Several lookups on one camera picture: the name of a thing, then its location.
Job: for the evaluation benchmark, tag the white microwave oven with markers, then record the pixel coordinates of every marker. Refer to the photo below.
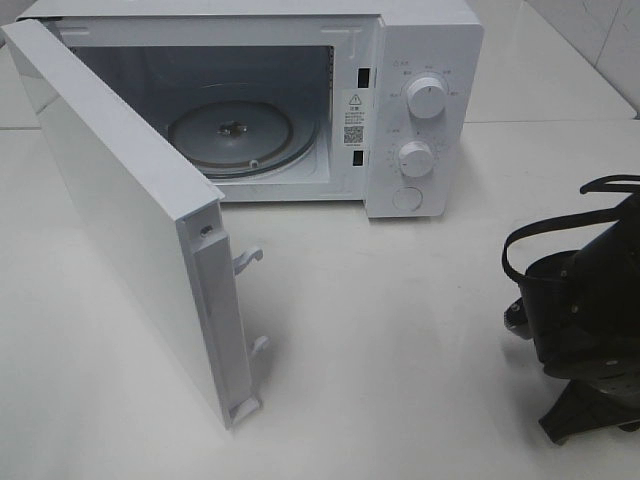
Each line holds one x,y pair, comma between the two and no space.
338,69

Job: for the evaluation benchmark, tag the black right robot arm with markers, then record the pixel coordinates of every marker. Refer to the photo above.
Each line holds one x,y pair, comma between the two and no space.
581,310

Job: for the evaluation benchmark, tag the round door release button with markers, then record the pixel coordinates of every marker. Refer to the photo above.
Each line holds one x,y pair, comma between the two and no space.
407,198

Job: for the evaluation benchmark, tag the white timer knob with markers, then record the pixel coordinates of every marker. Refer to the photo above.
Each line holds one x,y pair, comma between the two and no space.
415,159

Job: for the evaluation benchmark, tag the upper white power knob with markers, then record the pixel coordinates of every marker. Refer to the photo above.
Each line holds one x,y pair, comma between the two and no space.
426,96

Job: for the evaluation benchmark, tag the white microwave door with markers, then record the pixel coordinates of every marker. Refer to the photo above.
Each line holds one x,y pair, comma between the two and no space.
154,216

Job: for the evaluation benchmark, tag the glass microwave turntable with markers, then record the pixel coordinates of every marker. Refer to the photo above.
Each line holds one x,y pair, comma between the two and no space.
231,134

